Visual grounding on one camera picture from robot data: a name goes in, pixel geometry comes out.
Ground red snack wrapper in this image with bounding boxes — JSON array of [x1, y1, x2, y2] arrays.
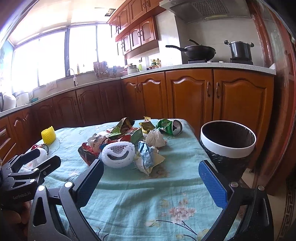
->
[[78, 134, 110, 166]]

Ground white foam fruit net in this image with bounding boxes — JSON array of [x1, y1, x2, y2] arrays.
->
[[101, 141, 135, 169]]

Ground green brown snack bag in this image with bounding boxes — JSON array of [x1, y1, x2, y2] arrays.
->
[[106, 118, 144, 145]]

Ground blue silver snack wrapper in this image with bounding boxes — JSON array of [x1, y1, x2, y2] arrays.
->
[[133, 141, 165, 176]]

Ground crushed green drink can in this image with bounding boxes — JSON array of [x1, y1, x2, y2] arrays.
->
[[156, 118, 183, 136]]

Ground white tissue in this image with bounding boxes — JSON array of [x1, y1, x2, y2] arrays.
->
[[145, 129, 167, 148]]

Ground red white milk carton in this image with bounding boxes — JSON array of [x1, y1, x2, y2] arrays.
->
[[22, 144, 49, 171]]

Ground grey kitchen countertop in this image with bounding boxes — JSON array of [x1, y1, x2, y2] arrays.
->
[[0, 62, 277, 119]]

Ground white rim trash bin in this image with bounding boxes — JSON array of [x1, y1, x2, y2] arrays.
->
[[200, 120, 257, 159]]

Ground person's left hand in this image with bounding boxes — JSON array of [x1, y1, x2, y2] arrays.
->
[[1, 201, 32, 240]]

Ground yellow foam fruit net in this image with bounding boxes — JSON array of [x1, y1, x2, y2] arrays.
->
[[41, 126, 56, 145]]

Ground chrome sink faucet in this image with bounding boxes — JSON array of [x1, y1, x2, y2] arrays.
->
[[66, 68, 77, 87]]

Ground olive gold small wrapper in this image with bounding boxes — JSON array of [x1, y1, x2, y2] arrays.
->
[[139, 116, 156, 134]]

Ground knife block with utensils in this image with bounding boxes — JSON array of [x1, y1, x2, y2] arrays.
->
[[93, 61, 109, 79]]

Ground wooden lower cabinets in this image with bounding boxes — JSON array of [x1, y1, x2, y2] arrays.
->
[[1, 68, 274, 161]]

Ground wooden cabinets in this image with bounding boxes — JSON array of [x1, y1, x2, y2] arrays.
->
[[107, 0, 165, 60], [1, 68, 274, 161]]

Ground white rice cooker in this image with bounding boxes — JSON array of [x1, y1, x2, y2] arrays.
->
[[126, 64, 139, 75]]

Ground condiment bottles group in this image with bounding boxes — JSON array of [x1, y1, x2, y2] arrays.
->
[[148, 58, 161, 69]]

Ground black stock pot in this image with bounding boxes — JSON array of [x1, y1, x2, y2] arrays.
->
[[224, 40, 254, 61]]

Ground black wok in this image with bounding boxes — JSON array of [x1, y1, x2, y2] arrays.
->
[[166, 39, 216, 61]]

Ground wooden upper cabinets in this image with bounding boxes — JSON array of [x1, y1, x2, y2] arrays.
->
[[107, 0, 165, 60]]

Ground range hood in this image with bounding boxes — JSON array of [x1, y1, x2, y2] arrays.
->
[[159, 0, 250, 23]]

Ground wooden door frame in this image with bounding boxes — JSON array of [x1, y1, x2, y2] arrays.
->
[[247, 1, 295, 195]]

